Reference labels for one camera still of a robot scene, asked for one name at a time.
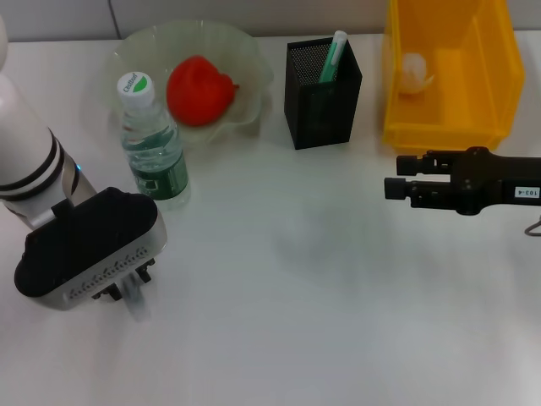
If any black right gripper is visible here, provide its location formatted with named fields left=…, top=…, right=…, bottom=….
left=383, top=146, right=541, bottom=217

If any grey marker pen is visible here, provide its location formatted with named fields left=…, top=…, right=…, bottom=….
left=122, top=274, right=153, bottom=323

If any clear green-label water bottle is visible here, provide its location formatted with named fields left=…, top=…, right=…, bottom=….
left=117, top=71, right=192, bottom=211

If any white paper ball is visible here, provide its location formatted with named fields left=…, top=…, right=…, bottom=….
left=399, top=52, right=436, bottom=95

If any green utility knife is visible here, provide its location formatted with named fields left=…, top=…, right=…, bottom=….
left=310, top=30, right=350, bottom=130

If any orange fruit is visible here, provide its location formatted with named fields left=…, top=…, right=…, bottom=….
left=166, top=55, right=241, bottom=127

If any black mesh pen holder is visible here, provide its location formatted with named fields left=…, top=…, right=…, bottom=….
left=283, top=36, right=363, bottom=151

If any pale green glass fruit bowl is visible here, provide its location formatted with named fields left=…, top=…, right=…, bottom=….
left=110, top=20, right=274, bottom=147

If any yellow plastic bin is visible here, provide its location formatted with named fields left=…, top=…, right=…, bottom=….
left=382, top=0, right=527, bottom=158

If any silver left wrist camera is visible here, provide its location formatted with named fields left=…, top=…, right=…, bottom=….
left=14, top=187, right=169, bottom=313

